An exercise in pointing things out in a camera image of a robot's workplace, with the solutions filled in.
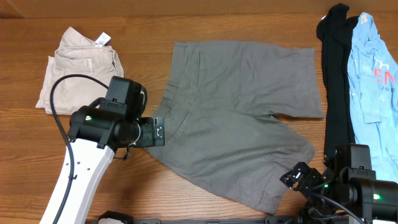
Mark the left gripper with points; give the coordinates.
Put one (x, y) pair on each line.
(148, 137)

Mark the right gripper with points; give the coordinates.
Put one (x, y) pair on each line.
(313, 178)

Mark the black garment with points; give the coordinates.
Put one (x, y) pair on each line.
(335, 32)

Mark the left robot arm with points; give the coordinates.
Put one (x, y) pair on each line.
(96, 132)

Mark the grey shorts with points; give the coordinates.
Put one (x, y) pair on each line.
(220, 109)

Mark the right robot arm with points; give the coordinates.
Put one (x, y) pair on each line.
(346, 192)

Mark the folded beige shorts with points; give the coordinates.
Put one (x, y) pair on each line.
(78, 54)

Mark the light blue shirt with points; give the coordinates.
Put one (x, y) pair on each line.
(372, 76)

